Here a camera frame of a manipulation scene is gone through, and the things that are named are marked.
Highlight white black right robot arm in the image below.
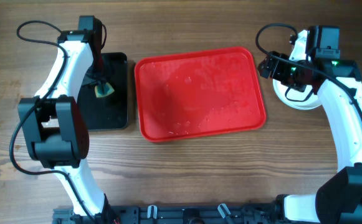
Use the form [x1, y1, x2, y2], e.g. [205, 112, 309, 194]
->
[258, 52, 362, 223]

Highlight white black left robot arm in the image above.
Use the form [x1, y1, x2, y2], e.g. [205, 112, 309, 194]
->
[9, 29, 107, 222]

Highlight black water tray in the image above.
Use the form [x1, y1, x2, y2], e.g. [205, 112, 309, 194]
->
[77, 52, 128, 131]

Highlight red serving tray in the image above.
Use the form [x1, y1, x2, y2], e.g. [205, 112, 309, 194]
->
[135, 47, 267, 142]

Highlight white plate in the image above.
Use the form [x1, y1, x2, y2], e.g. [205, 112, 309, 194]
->
[273, 80, 322, 110]

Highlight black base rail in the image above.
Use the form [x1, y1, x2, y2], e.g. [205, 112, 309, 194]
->
[52, 203, 283, 224]

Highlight green yellow sponge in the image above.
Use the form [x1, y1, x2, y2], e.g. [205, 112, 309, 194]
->
[94, 82, 115, 98]

